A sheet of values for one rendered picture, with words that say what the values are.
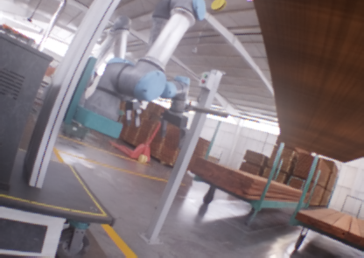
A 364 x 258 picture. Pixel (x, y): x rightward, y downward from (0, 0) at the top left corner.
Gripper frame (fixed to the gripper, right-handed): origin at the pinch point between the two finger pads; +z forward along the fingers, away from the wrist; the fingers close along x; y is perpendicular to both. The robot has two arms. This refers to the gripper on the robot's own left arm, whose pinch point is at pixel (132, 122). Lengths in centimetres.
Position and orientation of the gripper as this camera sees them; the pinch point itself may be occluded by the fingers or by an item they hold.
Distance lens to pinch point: 154.1
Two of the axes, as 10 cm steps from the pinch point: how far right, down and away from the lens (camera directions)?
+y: 8.2, -0.5, 5.7
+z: 0.3, 10.0, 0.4
